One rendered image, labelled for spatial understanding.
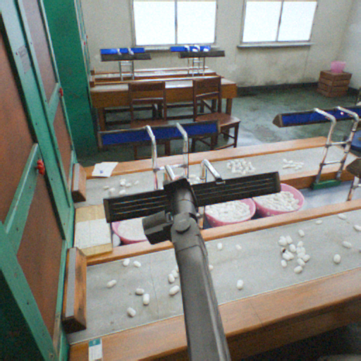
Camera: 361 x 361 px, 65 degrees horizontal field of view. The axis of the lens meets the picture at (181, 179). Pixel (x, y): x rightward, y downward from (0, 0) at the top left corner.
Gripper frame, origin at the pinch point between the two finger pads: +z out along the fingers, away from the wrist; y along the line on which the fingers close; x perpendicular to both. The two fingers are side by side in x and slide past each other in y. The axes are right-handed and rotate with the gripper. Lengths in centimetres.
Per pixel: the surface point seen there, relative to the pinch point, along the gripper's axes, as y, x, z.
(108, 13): -53, -55, 505
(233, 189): 17.3, 15.2, 9.4
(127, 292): 36.9, -32.5, -1.9
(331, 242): 66, 50, 14
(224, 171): 55, 20, 80
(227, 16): 24, 147, 535
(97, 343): 30, -38, -22
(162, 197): 8.5, -7.6, 5.9
